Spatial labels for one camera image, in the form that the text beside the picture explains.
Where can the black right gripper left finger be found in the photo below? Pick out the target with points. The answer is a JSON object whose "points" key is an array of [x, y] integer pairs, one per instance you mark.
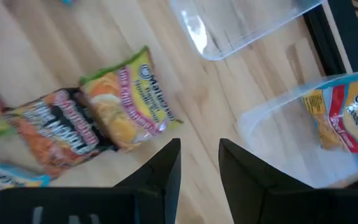
{"points": [[154, 193]]}

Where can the black Fire Noodle ramen pack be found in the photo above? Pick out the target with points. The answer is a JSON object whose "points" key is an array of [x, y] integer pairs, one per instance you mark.
{"points": [[57, 130]]}

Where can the clear plastic bin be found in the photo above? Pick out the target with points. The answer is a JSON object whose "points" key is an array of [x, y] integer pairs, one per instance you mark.
{"points": [[244, 28], [275, 133]]}

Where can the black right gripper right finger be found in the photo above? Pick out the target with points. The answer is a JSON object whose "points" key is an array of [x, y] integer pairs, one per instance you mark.
{"points": [[259, 193]]}

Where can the black mat with striped edge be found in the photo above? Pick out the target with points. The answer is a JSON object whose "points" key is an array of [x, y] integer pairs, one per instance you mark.
{"points": [[350, 31]]}

